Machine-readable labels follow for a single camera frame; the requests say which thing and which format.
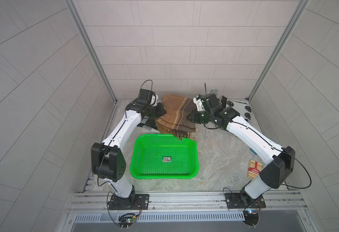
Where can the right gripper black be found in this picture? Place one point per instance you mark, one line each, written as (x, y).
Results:
(194, 118)

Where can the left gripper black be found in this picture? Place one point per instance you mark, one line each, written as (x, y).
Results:
(159, 110)

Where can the brown plaid fringed scarf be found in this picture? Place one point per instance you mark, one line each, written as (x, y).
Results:
(175, 120)

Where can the black white houndstooth scarf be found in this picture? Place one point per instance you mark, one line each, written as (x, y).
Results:
(242, 107)

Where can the green plastic basket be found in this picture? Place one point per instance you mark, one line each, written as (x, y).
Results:
(163, 156)

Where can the grey black checkered scarf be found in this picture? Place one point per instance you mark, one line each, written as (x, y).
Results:
(149, 124)

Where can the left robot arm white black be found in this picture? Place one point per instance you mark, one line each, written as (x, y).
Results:
(107, 160)

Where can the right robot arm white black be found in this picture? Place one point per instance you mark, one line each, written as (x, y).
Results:
(279, 161)

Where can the basket label sticker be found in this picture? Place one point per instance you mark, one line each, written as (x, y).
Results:
(166, 159)

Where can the glass tube on black stand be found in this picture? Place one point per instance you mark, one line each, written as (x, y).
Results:
(214, 91)

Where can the red yellow small box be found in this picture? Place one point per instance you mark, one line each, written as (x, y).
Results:
(254, 169)

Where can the right small circuit board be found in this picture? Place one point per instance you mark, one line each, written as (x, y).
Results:
(251, 219)

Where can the small circuit board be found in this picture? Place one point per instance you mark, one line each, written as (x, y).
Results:
(251, 219)
(127, 220)

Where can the left small circuit board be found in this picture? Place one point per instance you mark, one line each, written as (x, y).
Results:
(127, 220)

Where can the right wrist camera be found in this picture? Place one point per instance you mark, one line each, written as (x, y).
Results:
(206, 102)

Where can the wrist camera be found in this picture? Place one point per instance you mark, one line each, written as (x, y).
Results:
(206, 102)
(147, 97)

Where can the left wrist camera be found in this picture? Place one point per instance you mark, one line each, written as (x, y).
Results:
(147, 97)

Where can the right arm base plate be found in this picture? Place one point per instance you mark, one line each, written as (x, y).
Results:
(243, 201)

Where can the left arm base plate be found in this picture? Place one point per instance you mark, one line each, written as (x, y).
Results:
(139, 201)

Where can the aluminium front rail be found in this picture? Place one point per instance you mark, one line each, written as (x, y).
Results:
(178, 201)

